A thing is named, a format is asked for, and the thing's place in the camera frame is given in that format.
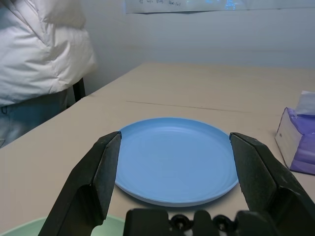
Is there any blue plastic plate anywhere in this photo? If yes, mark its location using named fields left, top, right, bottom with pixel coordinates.
left=114, top=117, right=239, bottom=207

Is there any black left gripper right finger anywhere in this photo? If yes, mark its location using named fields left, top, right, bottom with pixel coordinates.
left=229, top=132, right=315, bottom=236

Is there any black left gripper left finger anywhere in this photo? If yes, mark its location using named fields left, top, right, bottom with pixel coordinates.
left=36, top=131, right=123, bottom=236

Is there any green plastic plate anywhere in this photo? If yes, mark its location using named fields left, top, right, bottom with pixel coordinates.
left=0, top=213, right=126, bottom=236

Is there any purple tissue pack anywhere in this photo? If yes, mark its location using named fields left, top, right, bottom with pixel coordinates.
left=274, top=90, right=315, bottom=176

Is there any person in white jacket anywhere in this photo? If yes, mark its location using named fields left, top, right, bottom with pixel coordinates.
left=0, top=0, right=97, bottom=148

